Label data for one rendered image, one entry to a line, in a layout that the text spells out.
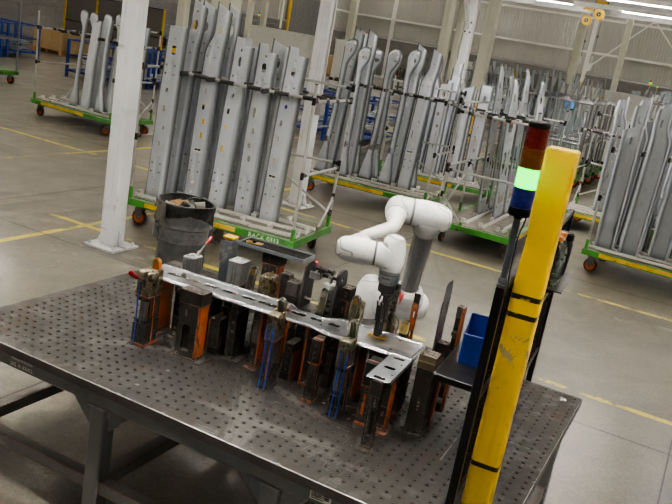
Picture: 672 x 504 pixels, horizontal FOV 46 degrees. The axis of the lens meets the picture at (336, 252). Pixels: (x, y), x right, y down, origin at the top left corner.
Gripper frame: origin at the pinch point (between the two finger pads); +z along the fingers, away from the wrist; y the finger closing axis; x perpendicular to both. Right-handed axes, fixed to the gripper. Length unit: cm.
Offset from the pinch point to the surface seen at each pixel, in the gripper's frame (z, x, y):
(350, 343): 1.1, -3.2, 24.5
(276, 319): 2.1, -38.5, 21.9
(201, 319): 14, -76, 19
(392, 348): 5.1, 9.4, 5.8
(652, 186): -11, 90, -690
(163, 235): 61, -256, -217
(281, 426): 35, -18, 46
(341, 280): -9.4, -27.8, -19.4
